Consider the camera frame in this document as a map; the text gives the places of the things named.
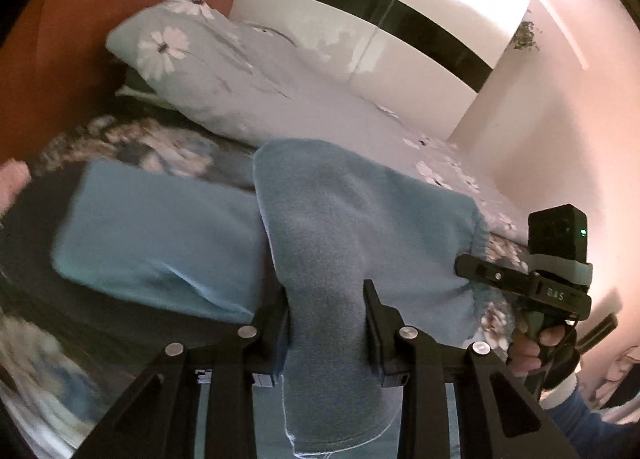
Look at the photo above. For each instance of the light blue floral quilt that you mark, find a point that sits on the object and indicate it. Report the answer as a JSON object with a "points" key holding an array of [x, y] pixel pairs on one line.
{"points": [[249, 83]]}

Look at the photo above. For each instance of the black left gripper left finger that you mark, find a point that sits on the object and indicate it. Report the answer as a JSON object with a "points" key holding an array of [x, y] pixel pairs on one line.
{"points": [[197, 403]]}

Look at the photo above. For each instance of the blue fleece pants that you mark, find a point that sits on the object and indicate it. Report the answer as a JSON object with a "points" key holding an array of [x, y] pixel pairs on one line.
{"points": [[328, 219]]}

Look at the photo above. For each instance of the white glossy wardrobe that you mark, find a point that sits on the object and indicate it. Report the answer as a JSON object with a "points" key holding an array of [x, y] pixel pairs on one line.
{"points": [[425, 60]]}

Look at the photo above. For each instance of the blue sleeve forearm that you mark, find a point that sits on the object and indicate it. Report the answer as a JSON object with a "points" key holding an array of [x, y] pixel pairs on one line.
{"points": [[591, 437]]}

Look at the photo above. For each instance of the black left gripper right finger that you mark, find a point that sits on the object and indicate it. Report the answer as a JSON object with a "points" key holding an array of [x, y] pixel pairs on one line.
{"points": [[463, 400]]}

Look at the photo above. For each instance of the pink fleece garment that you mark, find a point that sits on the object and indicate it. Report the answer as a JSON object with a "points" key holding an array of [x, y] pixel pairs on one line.
{"points": [[14, 177]]}

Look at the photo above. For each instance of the person's right hand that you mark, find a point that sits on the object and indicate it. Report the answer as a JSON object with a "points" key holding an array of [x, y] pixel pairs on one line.
{"points": [[524, 353]]}

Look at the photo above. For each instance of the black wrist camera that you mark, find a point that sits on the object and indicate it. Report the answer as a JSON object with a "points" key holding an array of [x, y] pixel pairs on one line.
{"points": [[558, 243]]}

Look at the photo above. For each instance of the dark teal floral blanket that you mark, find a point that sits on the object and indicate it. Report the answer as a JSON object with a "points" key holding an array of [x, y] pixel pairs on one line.
{"points": [[68, 349]]}

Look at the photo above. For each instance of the brown wooden headboard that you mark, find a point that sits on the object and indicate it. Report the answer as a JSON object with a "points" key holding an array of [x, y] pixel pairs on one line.
{"points": [[56, 72]]}

